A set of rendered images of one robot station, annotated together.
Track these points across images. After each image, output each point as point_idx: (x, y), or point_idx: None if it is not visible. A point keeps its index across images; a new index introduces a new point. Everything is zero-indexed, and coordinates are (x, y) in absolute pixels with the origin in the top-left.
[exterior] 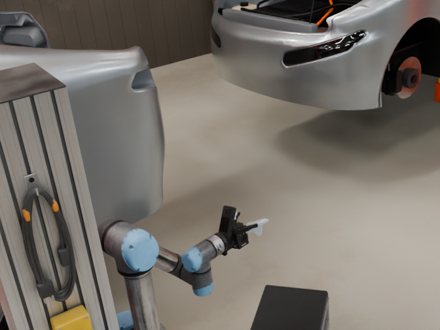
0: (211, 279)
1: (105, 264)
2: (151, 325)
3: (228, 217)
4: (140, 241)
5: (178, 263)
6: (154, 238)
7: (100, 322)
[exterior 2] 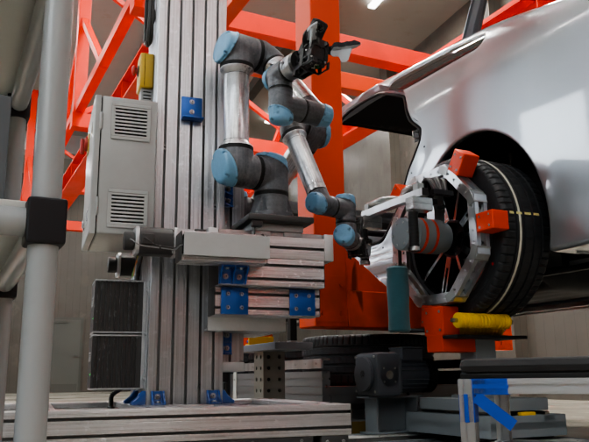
0: (274, 100)
1: (159, 22)
2: (223, 128)
3: None
4: (221, 34)
5: None
6: (230, 33)
7: (155, 71)
